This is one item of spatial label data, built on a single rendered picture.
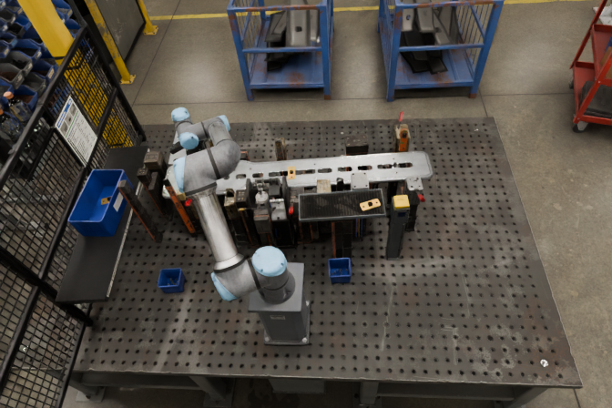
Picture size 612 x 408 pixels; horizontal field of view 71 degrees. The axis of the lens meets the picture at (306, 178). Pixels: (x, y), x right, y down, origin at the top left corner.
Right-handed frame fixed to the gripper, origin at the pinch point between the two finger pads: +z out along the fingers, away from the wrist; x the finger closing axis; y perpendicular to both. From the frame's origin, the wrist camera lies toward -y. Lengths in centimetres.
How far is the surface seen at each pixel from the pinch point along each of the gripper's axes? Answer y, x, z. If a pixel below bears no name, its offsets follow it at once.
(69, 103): -55, 17, -31
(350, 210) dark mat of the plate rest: 73, -37, -5
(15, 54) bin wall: -158, 135, 14
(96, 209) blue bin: -50, -17, 8
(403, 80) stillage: 142, 172, 94
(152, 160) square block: -26.1, 10.1, 5.3
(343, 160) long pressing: 74, 6, 11
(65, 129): -54, 3, -26
